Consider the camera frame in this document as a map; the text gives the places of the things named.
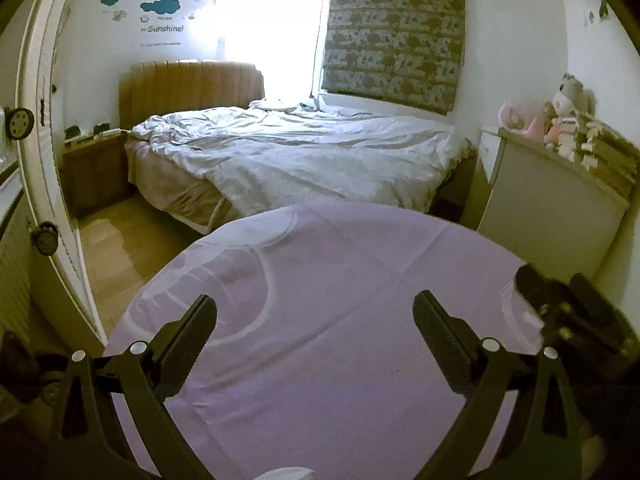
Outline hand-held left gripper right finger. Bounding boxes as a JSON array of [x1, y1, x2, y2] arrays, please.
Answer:
[[412, 289, 586, 480]]

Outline brown padded headboard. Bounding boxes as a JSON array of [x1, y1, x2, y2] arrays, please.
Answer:
[[118, 60, 265, 131]]

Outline plush doll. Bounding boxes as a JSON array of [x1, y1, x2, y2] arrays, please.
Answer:
[[544, 72, 593, 148]]

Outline white cabinet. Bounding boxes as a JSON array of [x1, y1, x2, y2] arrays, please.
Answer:
[[472, 127, 631, 286]]

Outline pink toy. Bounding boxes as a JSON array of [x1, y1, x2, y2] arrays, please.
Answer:
[[497, 100, 546, 143]]

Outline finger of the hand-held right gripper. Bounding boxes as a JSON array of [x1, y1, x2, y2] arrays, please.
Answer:
[[570, 272, 633, 346], [515, 262, 568, 321]]

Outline purple round tablecloth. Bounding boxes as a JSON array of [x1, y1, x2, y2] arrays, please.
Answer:
[[105, 204, 546, 480]]

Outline white cloth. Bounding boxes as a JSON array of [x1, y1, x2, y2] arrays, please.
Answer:
[[257, 466, 317, 480]]

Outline floral window blind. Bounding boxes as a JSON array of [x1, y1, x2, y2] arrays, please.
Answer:
[[320, 0, 468, 116]]

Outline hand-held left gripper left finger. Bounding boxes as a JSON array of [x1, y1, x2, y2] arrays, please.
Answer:
[[50, 294, 218, 480]]

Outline bed with white duvet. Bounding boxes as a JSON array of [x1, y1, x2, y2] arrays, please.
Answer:
[[123, 100, 476, 236]]

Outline wooden nightstand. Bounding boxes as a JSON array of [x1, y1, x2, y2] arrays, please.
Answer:
[[61, 132, 133, 218]]

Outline cloud wall stickers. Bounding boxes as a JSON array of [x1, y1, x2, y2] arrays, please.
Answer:
[[100, 0, 221, 51]]

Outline black round knob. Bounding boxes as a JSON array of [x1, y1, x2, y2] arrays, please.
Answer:
[[30, 221, 60, 256], [5, 106, 36, 140]]

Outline stack of books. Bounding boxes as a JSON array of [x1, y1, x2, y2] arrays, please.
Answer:
[[555, 115, 640, 201]]

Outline white door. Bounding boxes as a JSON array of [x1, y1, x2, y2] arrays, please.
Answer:
[[15, 0, 108, 346]]

